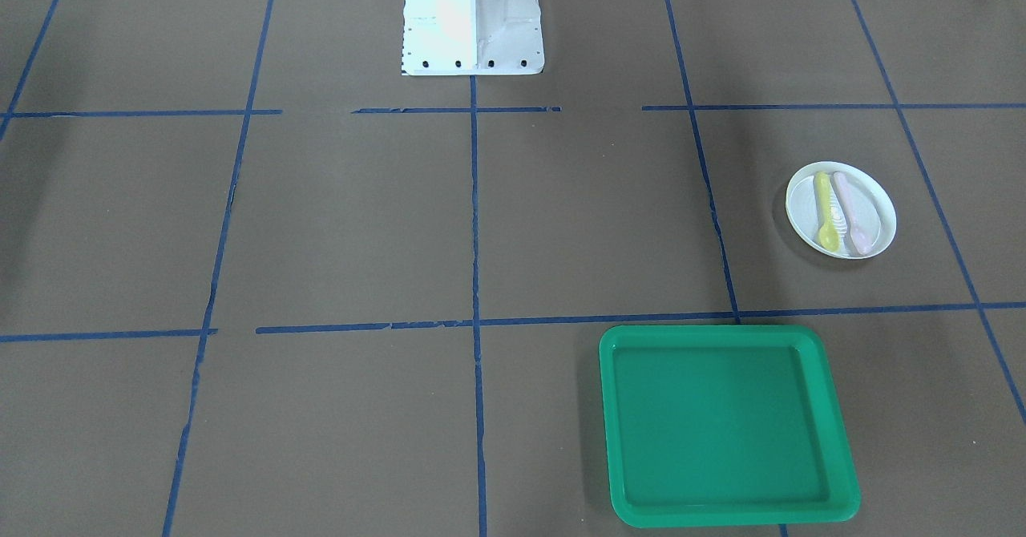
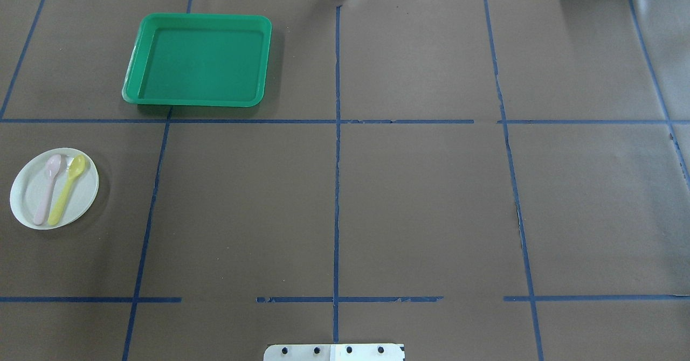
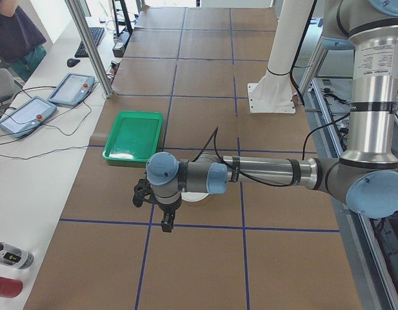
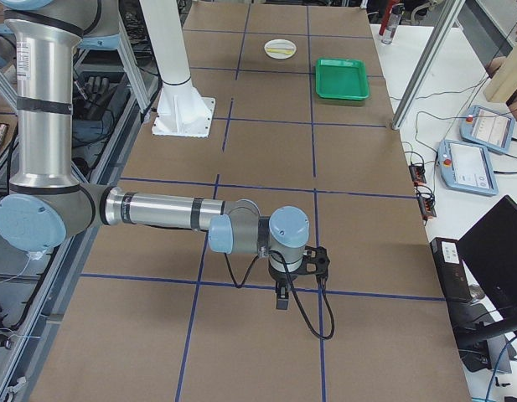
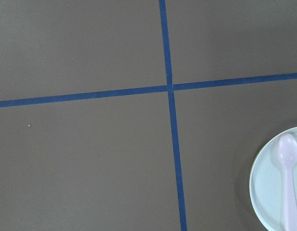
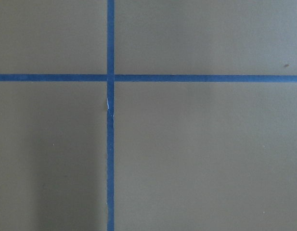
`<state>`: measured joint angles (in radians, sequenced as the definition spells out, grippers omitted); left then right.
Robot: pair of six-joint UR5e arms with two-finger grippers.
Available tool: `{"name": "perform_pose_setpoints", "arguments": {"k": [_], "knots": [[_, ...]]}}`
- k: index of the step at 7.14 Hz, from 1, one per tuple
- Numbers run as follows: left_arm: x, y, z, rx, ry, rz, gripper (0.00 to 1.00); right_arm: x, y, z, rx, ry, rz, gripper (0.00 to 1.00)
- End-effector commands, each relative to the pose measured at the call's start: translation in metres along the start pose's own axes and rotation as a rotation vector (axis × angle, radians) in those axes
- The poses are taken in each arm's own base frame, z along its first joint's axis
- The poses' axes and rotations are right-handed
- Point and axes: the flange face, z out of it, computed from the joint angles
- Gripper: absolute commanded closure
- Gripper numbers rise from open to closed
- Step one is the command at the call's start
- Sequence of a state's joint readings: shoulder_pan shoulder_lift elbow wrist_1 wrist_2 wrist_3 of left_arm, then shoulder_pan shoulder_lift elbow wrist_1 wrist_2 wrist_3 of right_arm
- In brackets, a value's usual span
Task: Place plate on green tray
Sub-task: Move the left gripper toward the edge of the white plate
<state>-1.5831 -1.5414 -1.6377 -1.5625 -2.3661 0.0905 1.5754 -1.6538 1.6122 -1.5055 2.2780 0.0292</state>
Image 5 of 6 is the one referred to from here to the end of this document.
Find pink plastic spoon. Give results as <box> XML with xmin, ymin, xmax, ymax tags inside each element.
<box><xmin>277</xmin><ymin>133</ymin><xmax>297</xmax><ymax>231</ymax></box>

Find pale green round plate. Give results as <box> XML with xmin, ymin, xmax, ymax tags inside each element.
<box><xmin>249</xmin><ymin>127</ymin><xmax>297</xmax><ymax>231</ymax></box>

